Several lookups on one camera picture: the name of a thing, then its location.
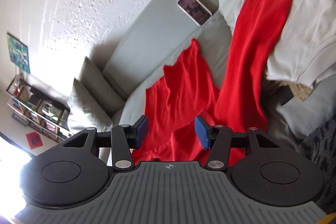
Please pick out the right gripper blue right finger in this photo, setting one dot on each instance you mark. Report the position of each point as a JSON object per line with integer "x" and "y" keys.
{"x": 216, "y": 139}

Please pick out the grey cloth on sofa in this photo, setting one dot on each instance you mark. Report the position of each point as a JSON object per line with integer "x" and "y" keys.
{"x": 292, "y": 122}

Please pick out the wooden bookshelf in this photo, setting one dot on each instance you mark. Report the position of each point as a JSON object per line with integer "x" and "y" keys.
{"x": 38, "y": 110}

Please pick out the smartphone in white case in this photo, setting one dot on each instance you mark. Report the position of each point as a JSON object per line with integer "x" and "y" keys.
{"x": 198, "y": 12}

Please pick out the dark striped fabric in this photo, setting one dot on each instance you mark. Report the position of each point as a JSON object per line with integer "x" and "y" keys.
{"x": 319, "y": 147}

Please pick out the grey-green pillow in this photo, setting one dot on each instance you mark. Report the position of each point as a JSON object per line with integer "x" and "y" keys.
{"x": 85, "y": 111}
{"x": 91, "y": 77}

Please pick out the red long-sleeve garment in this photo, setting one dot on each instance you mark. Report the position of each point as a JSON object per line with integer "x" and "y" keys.
{"x": 187, "y": 89}

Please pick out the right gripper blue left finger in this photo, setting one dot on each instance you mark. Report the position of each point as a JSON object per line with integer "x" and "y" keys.
{"x": 124, "y": 138}

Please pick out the grey-green round sofa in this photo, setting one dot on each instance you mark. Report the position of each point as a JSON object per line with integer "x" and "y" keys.
{"x": 156, "y": 39}

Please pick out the front grey-green pillow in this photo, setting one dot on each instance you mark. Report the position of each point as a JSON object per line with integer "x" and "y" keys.
{"x": 85, "y": 111}

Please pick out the teal wall picture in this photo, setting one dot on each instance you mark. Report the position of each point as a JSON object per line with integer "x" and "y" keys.
{"x": 18, "y": 53}

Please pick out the red diamond wall decoration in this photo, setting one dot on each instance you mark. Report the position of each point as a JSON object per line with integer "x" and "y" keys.
{"x": 34, "y": 140}

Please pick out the white cloth garment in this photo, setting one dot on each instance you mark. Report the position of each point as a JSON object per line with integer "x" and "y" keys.
{"x": 284, "y": 40}

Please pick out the rear grey-green pillow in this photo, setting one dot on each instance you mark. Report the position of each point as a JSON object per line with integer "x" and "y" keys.
{"x": 91, "y": 77}

